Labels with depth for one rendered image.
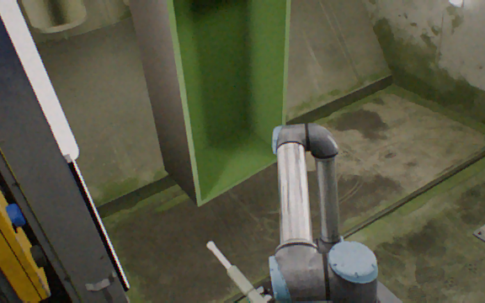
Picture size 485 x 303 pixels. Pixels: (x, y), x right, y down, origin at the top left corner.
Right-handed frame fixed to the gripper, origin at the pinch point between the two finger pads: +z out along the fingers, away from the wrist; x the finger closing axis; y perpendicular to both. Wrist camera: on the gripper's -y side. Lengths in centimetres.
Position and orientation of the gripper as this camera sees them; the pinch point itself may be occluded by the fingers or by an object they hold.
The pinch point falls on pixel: (253, 302)
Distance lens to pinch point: 221.1
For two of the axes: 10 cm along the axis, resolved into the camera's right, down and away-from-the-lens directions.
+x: -6.2, -5.5, 5.6
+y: 0.1, 7.0, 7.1
